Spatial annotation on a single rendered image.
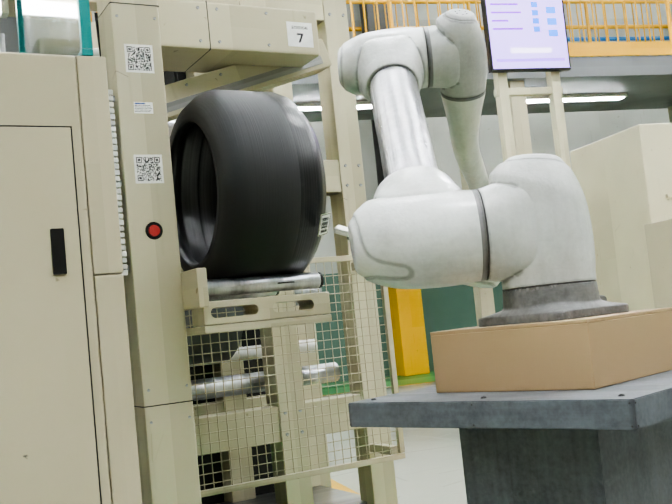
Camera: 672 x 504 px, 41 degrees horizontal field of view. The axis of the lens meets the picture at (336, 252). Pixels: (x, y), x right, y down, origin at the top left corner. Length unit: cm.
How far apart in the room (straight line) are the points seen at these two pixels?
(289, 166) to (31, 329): 101
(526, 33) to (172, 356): 453
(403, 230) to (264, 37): 156
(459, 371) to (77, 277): 64
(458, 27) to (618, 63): 762
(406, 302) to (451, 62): 969
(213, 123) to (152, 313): 51
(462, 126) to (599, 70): 739
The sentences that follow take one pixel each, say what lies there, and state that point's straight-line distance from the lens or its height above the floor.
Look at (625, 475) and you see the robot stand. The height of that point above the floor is 51.
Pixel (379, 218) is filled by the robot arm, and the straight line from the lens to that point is 146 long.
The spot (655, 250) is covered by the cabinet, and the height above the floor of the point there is 105.
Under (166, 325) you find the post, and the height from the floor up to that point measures 82.
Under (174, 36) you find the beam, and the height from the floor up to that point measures 167.
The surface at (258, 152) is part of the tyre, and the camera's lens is 230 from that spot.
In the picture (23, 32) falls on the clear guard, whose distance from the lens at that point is 216.
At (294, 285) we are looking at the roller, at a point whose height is 89.
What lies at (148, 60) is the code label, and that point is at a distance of 246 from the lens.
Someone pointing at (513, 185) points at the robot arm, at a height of 97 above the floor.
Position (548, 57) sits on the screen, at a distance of 646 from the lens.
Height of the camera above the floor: 79
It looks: 4 degrees up
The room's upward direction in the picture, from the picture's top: 6 degrees counter-clockwise
